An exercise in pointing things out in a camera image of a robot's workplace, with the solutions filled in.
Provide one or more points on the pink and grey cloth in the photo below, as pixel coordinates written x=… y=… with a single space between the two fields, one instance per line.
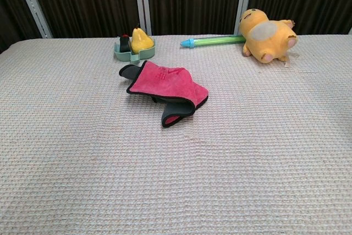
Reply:
x=165 y=81

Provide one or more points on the green toy syringe blue tip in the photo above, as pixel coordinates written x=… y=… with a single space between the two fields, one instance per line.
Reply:
x=209 y=41

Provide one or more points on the yellow toy pear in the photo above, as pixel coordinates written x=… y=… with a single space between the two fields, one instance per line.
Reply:
x=140 y=41

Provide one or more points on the teal toy dustpan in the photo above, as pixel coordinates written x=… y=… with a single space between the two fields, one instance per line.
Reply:
x=122 y=54

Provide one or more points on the black lipstick red cap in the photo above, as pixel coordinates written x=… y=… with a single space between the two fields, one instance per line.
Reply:
x=125 y=45

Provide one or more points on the beige woven tablecloth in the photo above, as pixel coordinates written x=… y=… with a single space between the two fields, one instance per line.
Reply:
x=82 y=136

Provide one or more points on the yellow plush toy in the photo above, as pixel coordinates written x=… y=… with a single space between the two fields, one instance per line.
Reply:
x=264 y=34

